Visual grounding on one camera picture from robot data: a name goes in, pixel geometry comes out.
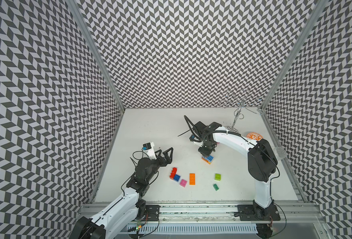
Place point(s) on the white ribbed cable duct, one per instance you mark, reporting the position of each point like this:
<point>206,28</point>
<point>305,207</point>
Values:
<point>192,229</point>

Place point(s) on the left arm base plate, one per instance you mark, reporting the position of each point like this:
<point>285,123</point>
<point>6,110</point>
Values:
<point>150,212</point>

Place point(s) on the silver metal jewelry stand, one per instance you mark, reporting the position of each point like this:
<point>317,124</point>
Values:
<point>240,101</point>

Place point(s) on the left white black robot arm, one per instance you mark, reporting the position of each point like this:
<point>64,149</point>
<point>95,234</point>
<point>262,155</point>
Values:
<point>129,206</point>

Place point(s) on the orange long lego brick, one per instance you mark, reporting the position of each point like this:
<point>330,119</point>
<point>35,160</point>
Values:
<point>192,179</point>

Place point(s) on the orange patterned small plate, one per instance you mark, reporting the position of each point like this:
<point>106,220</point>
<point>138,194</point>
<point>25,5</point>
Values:
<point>254,136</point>

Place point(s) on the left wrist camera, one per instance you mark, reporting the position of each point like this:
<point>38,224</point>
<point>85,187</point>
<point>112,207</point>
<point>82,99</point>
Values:
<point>148,149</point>

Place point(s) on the red stacked lego brick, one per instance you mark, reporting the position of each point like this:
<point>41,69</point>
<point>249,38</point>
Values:
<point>173,173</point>

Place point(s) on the aluminium front rail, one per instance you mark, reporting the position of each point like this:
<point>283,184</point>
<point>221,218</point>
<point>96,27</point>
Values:
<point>295,211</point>

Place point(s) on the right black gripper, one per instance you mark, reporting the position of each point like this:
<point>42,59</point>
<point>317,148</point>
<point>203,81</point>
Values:
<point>206,152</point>

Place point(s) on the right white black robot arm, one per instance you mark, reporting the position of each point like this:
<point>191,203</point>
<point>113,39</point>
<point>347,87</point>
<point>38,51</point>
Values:
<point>261,160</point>

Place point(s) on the clear glass cup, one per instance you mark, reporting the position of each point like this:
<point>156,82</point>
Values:
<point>280,153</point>

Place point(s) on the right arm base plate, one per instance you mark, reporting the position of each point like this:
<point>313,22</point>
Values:
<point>256,213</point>

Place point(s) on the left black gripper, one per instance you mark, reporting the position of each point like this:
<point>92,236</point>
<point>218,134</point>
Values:
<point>168,159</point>

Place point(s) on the light blue lego plate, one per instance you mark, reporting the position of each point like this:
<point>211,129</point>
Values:
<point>210,158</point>

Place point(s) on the lime green lego brick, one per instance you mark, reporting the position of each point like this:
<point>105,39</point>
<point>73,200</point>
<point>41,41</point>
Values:
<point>217,177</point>

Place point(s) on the pink lego brick near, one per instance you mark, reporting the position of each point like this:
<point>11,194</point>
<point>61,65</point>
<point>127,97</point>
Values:
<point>183,183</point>

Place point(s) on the blue small lego brick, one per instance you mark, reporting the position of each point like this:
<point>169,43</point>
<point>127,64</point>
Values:
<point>177,178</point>

